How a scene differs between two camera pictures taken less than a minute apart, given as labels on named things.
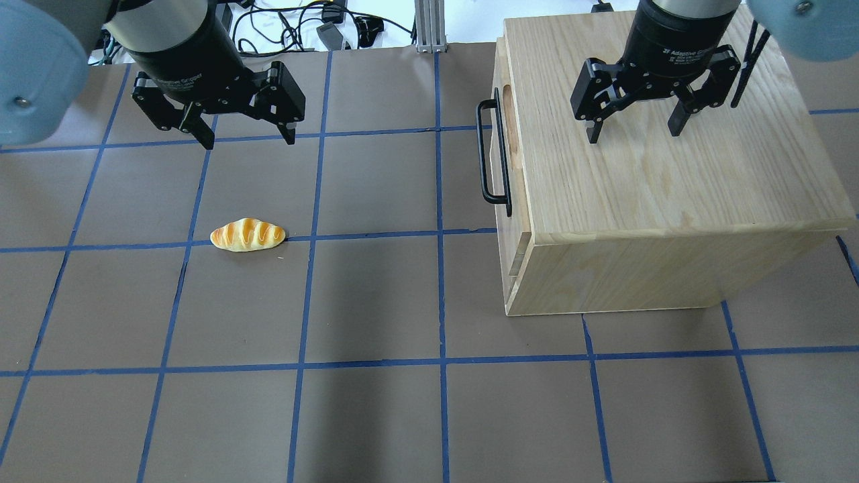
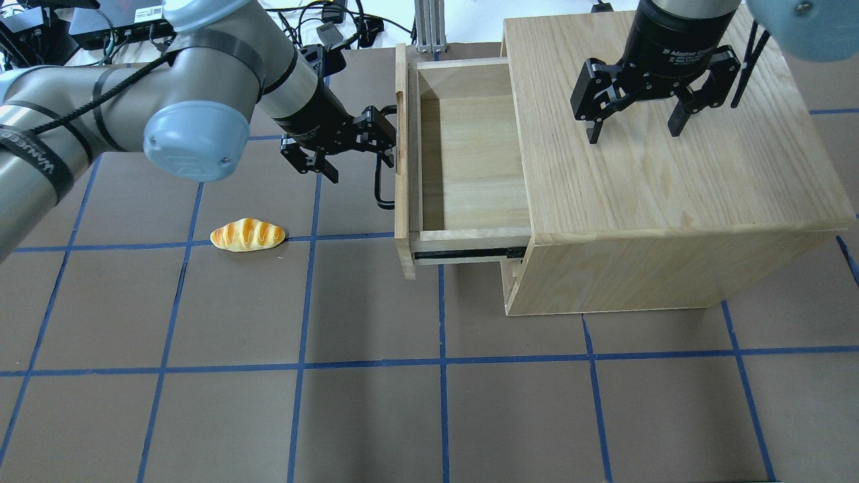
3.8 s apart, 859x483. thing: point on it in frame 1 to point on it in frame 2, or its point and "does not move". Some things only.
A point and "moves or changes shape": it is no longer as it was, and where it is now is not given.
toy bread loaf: (246, 235) does not move
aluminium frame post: (431, 34) does not move
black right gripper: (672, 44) does not move
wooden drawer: (513, 231) moves or changes shape
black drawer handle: (492, 199) to (388, 205)
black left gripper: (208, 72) to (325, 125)
